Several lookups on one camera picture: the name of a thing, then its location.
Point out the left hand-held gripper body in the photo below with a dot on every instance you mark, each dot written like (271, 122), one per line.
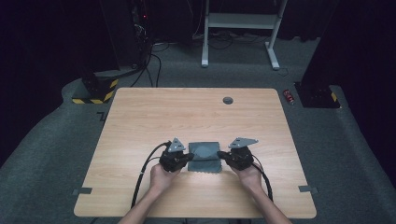
(171, 160)

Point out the person's left hand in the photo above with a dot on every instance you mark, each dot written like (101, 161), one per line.
(162, 180)

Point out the black yellow striped base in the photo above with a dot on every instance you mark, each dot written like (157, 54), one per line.
(99, 88)

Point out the grey table grommet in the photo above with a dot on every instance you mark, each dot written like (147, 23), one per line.
(228, 100)

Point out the white metal stand frame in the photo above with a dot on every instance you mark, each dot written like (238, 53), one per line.
(239, 21)

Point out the grey cloth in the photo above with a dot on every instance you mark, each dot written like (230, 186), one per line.
(205, 155)

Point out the dark equipment rack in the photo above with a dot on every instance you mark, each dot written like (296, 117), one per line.
(127, 34)

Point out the black stand base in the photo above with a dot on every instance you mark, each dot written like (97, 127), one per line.
(316, 96)

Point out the red can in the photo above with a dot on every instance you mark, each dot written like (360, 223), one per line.
(288, 96)

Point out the person's right hand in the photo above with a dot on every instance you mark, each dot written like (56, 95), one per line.
(250, 180)

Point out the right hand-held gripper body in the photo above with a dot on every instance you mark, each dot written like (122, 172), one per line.
(241, 157)

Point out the grey tape strip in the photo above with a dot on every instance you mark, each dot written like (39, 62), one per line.
(82, 191)
(308, 189)

